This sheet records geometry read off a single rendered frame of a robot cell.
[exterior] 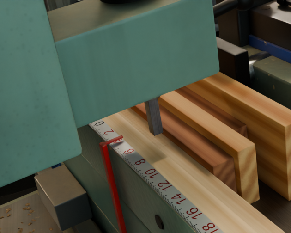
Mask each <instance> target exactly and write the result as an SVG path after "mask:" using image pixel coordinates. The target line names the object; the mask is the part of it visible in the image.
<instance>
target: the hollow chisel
mask: <svg viewBox="0 0 291 233"><path fill-rule="evenodd" d="M144 103H145V110H146V115H147V120H148V125H149V131H150V133H152V134H153V135H154V136H156V135H158V134H160V133H163V127H162V121H161V116H160V110H159V105H158V99H156V100H154V101H149V102H144Z"/></svg>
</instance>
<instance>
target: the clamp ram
mask: <svg viewBox="0 0 291 233"><path fill-rule="evenodd" d="M216 40H217V48H218V60H219V71H220V72H221V73H223V74H225V75H227V76H229V77H231V78H232V79H234V80H236V81H238V82H240V83H242V84H244V85H245V86H247V87H249V88H251V83H252V82H253V81H254V79H255V73H254V69H253V64H254V63H255V62H257V61H260V60H262V59H265V58H267V57H270V56H272V55H271V54H269V53H268V52H266V51H262V52H260V53H257V54H255V55H252V56H249V55H248V51H247V50H245V49H243V48H240V47H238V46H236V45H234V44H232V43H230V42H228V41H225V40H223V39H221V38H219V37H216Z"/></svg>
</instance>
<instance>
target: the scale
mask: <svg viewBox="0 0 291 233"><path fill-rule="evenodd" d="M88 125H89V126H90V127H91V128H92V129H93V130H94V131H95V132H96V133H97V134H98V135H99V136H100V137H101V138H102V139H103V140H104V141H108V140H111V139H113V138H116V137H118V136H119V135H118V134H117V133H116V132H115V131H114V130H113V129H112V128H111V127H110V126H109V125H108V124H106V123H105V122H104V121H103V120H102V119H100V120H97V121H95V122H92V123H90V124H88ZM108 145H109V146H110V147H111V148H112V149H113V150H114V151H115V152H116V153H117V154H118V155H119V156H120V157H121V158H122V159H123V160H124V161H125V162H126V163H127V164H128V165H129V166H130V167H131V168H132V169H133V170H134V171H135V172H136V173H137V174H138V175H139V176H141V177H142V178H143V179H144V180H145V181H146V182H147V183H148V184H149V185H150V186H151V187H152V188H153V189H154V190H155V191H156V192H157V193H158V194H159V195H160V196H161V197H162V198H163V199H164V200H165V201H166V202H167V203H168V204H169V205H170V206H171V207H172V208H173V209H174V210H175V211H176V212H177V213H178V214H179V215H180V216H181V217H182V218H183V219H184V220H185V221H186V222H187V223H188V224H189V225H190V226H191V227H192V228H193V229H194V230H195V231H196V232H197V233H224V232H223V231H222V230H221V229H220V228H219V227H218V226H216V225H215V224H214V223H213V222H212V221H211V220H210V219H209V218H208V217H207V216H206V215H204V214H203V213H202V212H201V211H200V210H199V209H198V208H197V207H196V206H195V205H194V204H193V203H191V202H190V201H189V200H188V199H187V198H186V197H185V196H184V195H183V194H182V193H181V192H180V191H179V190H178V189H177V188H176V187H175V186H173V185H172V184H171V183H170V182H169V181H168V180H167V179H166V178H165V177H164V176H163V175H161V174H160V173H159V172H158V171H157V170H156V169H155V168H154V167H153V166H152V165H151V164H149V163H148V162H147V161H146V160H145V159H144V158H143V157H142V156H141V155H140V154H139V153H138V152H136V151H135V150H134V149H133V148H132V147H131V146H130V145H129V144H128V143H127V142H126V141H124V140H123V139H120V140H117V141H115V142H113V143H110V144H108Z"/></svg>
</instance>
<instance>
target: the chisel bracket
mask: <svg viewBox="0 0 291 233"><path fill-rule="evenodd" d="M47 13H48V18H49V21H50V25H51V29H52V33H53V37H54V40H55V45H56V49H57V53H58V57H59V60H60V64H61V69H62V72H63V76H64V80H65V84H66V87H67V92H68V96H69V100H70V104H71V107H72V111H73V116H74V120H75V123H76V127H77V128H80V127H82V126H85V125H87V124H90V123H92V122H95V121H97V120H100V119H102V118H105V117H108V116H110V115H113V114H115V113H117V112H120V111H123V110H125V109H128V108H130V107H133V106H136V105H138V104H141V103H143V102H149V101H154V100H156V99H158V98H159V97H160V96H161V95H164V94H166V93H169V92H171V91H174V90H176V89H179V88H181V87H184V86H187V85H189V84H192V83H194V82H197V81H199V80H202V79H204V78H207V77H209V76H212V75H214V74H217V73H218V72H219V60H218V48H217V40H216V31H215V23H214V14H213V6H212V0H141V1H137V2H131V3H124V4H109V3H104V2H101V1H100V0H84V1H81V2H77V3H74V4H71V5H68V6H64V7H61V8H58V9H55V10H52V11H49V12H47Z"/></svg>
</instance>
